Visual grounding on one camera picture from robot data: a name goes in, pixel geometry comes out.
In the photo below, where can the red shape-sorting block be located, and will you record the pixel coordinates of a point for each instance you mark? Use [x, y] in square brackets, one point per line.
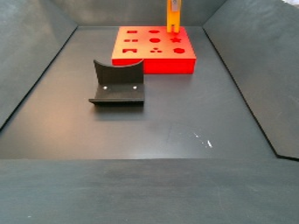
[164, 50]

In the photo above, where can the orange square-circle peg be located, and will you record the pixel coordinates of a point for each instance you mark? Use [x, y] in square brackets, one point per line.
[174, 12]

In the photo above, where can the black curved holder bracket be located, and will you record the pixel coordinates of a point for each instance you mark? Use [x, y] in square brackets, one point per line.
[120, 84]

